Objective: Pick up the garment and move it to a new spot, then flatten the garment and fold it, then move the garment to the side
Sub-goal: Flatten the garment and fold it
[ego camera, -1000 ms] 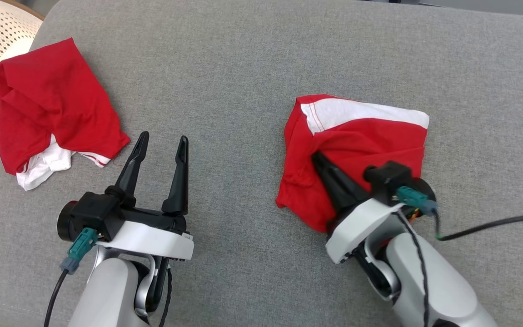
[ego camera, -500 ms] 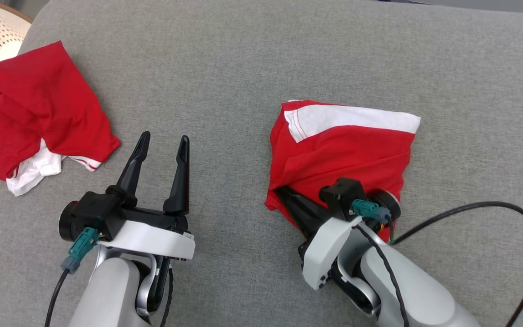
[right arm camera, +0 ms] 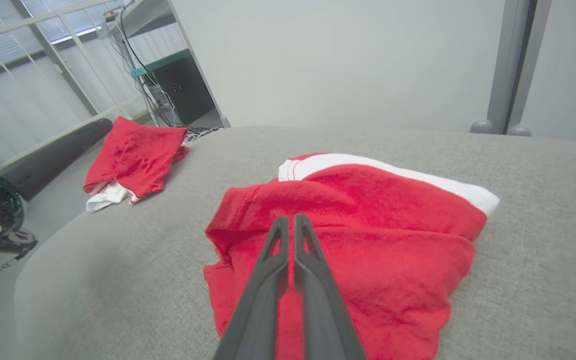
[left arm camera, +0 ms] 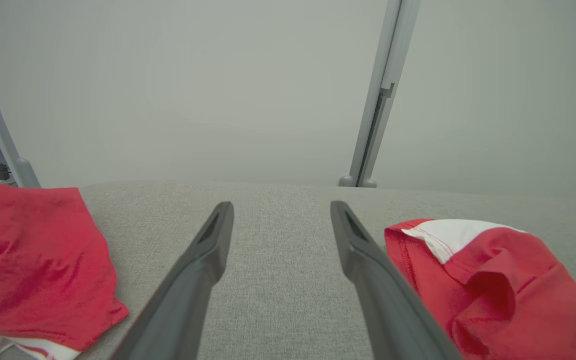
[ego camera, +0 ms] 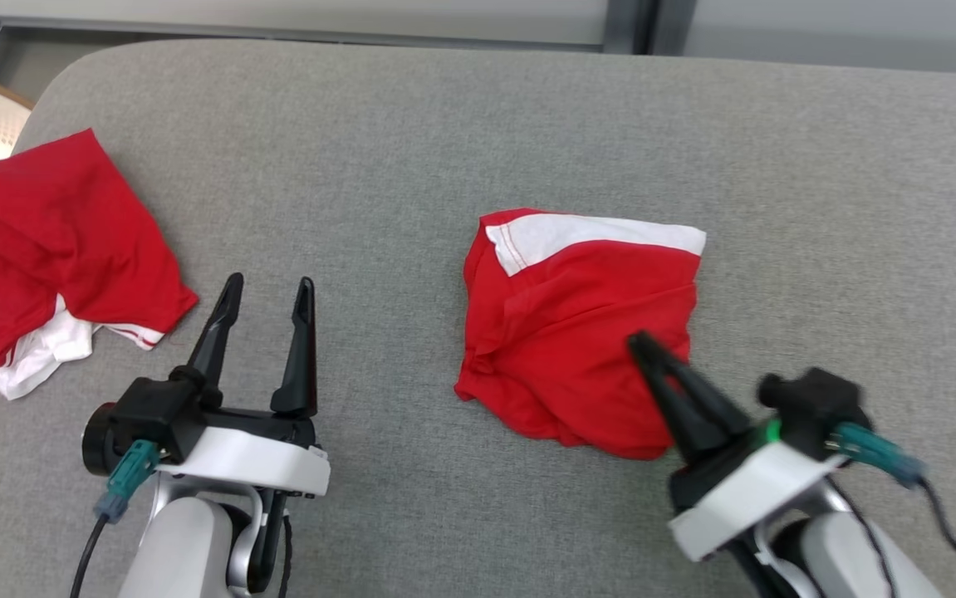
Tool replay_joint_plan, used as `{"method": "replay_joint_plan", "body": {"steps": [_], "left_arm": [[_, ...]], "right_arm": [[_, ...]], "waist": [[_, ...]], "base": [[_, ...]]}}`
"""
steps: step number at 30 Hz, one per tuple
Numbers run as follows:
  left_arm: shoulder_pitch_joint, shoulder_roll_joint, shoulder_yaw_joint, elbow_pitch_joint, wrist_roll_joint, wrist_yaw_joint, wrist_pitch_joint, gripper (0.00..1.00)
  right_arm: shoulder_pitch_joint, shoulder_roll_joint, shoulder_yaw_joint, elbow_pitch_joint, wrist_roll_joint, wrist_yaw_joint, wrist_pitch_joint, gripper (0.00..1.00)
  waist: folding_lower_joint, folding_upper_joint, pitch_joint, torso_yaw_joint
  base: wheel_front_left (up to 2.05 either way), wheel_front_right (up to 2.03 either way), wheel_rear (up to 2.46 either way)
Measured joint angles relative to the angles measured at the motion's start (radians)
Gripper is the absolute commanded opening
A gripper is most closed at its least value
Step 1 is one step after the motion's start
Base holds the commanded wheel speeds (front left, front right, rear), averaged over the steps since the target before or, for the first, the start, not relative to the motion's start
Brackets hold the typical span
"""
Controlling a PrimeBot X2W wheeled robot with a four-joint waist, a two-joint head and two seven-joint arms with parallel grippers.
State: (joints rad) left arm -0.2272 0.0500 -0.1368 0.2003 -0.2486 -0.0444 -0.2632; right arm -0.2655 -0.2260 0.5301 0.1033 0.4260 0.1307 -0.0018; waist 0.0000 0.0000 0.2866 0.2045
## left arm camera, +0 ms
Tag red shirt with white sleeves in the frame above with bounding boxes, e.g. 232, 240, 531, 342
0, 172, 130, 360

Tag grey partition end post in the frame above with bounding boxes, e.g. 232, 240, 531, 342
0, 30, 41, 190

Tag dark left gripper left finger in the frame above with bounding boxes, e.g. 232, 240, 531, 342
110, 201, 235, 360

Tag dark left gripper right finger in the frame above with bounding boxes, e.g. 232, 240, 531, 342
330, 200, 464, 360

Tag grey metal partition post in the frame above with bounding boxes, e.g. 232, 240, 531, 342
350, 0, 422, 187

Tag red shorts with white patches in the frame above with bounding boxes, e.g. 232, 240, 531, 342
384, 218, 576, 360

